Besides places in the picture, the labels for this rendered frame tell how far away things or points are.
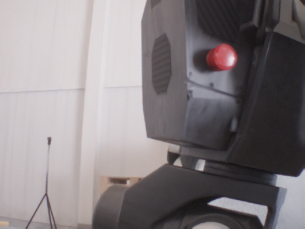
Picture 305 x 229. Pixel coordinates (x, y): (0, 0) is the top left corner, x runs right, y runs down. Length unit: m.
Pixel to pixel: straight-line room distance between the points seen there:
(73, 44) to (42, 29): 0.97
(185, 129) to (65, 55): 8.68
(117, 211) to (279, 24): 0.37
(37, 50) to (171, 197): 9.08
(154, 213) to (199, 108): 0.19
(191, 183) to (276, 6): 0.27
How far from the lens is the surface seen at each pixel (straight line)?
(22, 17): 10.26
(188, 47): 0.52
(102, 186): 6.88
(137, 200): 0.65
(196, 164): 0.80
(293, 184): 5.20
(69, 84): 8.93
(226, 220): 0.61
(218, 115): 0.54
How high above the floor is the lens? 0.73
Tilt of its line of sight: 12 degrees up
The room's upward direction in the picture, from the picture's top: 3 degrees clockwise
